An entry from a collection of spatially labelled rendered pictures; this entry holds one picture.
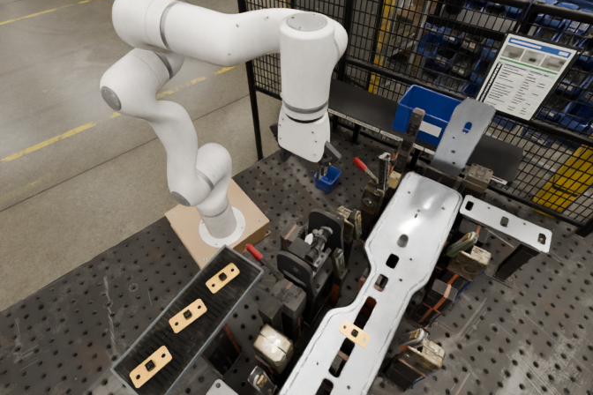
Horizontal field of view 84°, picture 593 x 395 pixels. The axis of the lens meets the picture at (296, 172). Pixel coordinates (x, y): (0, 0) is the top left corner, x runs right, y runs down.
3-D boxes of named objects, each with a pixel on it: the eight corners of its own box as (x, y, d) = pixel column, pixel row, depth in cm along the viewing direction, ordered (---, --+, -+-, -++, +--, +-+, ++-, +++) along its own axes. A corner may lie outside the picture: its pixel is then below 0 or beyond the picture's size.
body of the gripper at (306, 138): (270, 105, 60) (273, 148, 69) (318, 125, 57) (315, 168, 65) (293, 85, 64) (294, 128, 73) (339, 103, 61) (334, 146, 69)
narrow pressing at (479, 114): (457, 178, 128) (498, 108, 103) (428, 166, 133) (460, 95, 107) (457, 177, 129) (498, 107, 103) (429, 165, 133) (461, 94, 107)
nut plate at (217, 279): (213, 294, 83) (213, 292, 82) (205, 283, 85) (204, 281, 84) (240, 272, 87) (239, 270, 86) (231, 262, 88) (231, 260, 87)
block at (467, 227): (455, 281, 132) (486, 249, 111) (428, 267, 136) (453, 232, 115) (462, 263, 137) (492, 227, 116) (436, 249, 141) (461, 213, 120)
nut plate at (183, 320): (176, 333, 77) (174, 332, 76) (168, 320, 79) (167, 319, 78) (207, 309, 80) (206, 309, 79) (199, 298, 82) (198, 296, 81)
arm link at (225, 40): (217, 26, 72) (349, 61, 63) (168, 61, 63) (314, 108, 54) (210, -19, 65) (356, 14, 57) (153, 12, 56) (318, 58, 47)
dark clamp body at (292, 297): (297, 357, 115) (297, 324, 86) (267, 334, 120) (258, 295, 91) (313, 330, 121) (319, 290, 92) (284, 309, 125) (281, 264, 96)
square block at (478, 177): (453, 234, 146) (489, 184, 119) (435, 226, 149) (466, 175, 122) (458, 222, 150) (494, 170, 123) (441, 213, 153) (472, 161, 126)
